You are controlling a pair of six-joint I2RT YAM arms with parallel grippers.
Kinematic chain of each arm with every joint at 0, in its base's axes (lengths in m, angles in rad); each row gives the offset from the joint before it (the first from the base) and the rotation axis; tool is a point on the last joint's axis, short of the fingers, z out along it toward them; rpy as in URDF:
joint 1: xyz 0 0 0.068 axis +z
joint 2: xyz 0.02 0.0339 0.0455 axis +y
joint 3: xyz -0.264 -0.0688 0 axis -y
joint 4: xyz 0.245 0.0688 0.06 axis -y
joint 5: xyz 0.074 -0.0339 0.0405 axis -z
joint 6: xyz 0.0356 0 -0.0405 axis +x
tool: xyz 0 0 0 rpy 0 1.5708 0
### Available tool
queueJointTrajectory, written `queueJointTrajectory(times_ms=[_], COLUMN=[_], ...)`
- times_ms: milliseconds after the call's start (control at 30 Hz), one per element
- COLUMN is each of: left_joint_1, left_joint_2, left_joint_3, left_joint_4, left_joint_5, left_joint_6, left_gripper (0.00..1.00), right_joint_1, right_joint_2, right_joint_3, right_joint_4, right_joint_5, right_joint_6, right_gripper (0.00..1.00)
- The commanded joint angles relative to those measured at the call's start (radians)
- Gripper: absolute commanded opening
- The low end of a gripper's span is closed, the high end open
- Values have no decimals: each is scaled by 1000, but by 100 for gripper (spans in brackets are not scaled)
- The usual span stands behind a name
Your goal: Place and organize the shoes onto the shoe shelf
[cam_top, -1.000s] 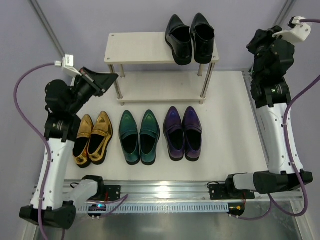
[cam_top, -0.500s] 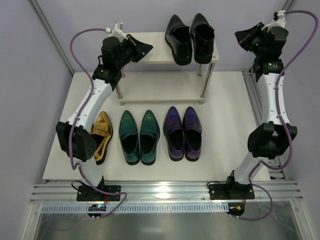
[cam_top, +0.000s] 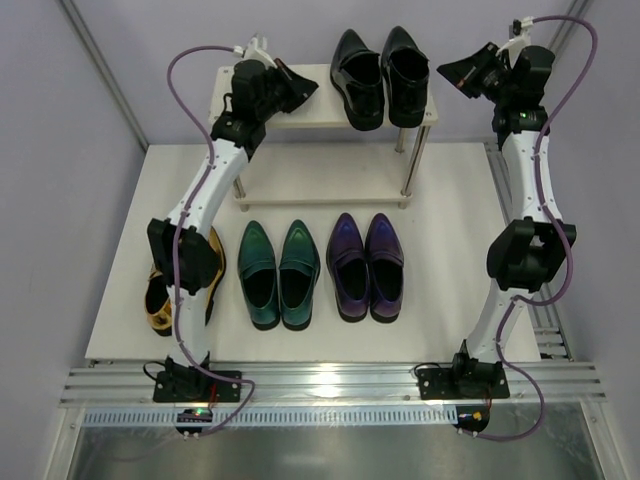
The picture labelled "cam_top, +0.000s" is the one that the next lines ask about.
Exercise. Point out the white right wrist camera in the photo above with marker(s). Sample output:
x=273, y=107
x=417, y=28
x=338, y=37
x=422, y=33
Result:
x=520, y=36

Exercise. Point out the aluminium mounting rail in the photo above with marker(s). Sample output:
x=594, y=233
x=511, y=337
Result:
x=124, y=383

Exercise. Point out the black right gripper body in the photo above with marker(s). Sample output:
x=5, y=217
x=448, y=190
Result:
x=480, y=73

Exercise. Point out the purple loafer shoe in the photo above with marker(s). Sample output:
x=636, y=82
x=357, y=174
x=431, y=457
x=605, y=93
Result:
x=346, y=263
x=385, y=261

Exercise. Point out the white two-tier shoe shelf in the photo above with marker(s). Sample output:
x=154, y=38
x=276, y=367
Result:
x=315, y=157

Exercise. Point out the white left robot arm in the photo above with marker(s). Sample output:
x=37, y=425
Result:
x=180, y=243

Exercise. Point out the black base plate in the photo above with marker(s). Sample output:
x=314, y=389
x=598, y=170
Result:
x=192, y=386
x=480, y=382

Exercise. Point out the green loafer shoe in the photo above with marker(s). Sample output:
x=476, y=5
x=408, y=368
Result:
x=298, y=274
x=258, y=277

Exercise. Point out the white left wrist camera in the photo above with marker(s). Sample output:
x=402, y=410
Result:
x=256, y=49

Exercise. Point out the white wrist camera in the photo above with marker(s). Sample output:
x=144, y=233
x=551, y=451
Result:
x=520, y=36
x=256, y=49

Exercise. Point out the gold loafer shoe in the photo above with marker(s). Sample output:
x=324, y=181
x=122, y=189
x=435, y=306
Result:
x=157, y=304
x=219, y=271

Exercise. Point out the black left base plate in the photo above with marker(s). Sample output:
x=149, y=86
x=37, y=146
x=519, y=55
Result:
x=192, y=386

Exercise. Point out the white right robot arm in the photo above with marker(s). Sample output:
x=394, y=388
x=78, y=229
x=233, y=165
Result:
x=537, y=242

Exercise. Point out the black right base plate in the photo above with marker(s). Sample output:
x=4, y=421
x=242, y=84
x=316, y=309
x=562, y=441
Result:
x=480, y=382

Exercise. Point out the black loafer shoe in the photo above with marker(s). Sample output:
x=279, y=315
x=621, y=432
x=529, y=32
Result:
x=355, y=74
x=405, y=69

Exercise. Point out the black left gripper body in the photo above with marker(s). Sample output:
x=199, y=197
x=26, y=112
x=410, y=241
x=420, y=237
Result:
x=279, y=88

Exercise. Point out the slotted grey cable duct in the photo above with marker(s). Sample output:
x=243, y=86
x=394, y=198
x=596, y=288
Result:
x=272, y=416

